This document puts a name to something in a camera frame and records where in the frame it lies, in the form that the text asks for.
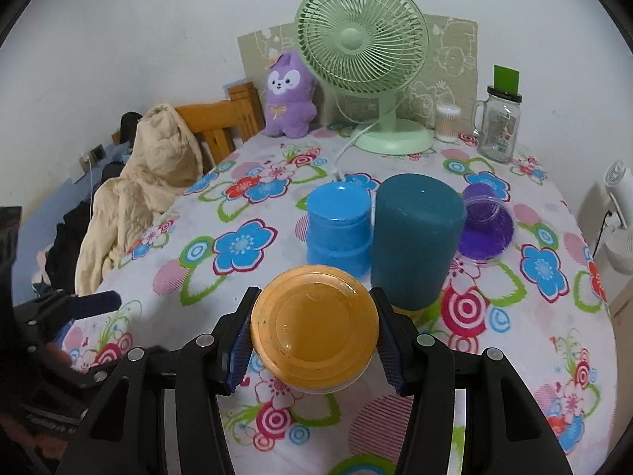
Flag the orange plastic cup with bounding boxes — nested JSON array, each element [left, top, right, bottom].
[[250, 265, 380, 393]]

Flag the purple transparent cup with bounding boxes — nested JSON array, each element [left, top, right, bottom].
[[458, 182, 515, 263]]

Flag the dark teal cup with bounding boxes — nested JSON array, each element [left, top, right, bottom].
[[370, 174, 467, 311]]

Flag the light blue plastic cup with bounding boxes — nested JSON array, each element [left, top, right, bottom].
[[306, 182, 372, 279]]

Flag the left hand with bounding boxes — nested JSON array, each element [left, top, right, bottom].
[[1, 342, 76, 461]]

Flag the dark clothes pile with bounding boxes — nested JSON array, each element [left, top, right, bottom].
[[29, 110, 145, 298]]

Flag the beige quilted jacket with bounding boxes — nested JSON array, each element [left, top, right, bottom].
[[74, 104, 204, 296]]

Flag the white floor fan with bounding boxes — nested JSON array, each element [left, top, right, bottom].
[[593, 160, 632, 277]]

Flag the wooden chair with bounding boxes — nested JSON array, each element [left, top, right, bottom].
[[133, 82, 264, 171]]

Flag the glass mason jar mug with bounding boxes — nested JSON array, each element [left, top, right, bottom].
[[472, 65, 523, 164]]

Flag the purple plush toy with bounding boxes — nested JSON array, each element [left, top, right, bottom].
[[263, 49, 318, 139]]

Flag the cotton swab container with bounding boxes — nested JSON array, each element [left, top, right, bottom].
[[434, 103, 461, 143]]

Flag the green desk fan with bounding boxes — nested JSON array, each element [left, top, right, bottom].
[[294, 0, 434, 156]]

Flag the white fan cable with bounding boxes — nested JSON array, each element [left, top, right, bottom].
[[331, 93, 392, 185]]

